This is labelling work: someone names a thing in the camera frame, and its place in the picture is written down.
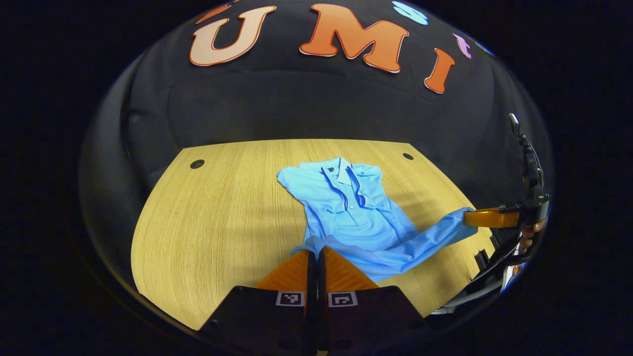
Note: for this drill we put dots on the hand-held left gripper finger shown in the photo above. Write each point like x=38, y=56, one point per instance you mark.
x=322, y=321
x=311, y=321

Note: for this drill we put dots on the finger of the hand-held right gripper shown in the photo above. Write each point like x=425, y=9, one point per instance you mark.
x=489, y=218

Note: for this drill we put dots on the light blue T-shirt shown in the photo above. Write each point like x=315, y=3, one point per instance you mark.
x=356, y=217

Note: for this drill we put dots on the dark table clamp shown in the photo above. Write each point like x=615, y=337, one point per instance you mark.
x=482, y=259

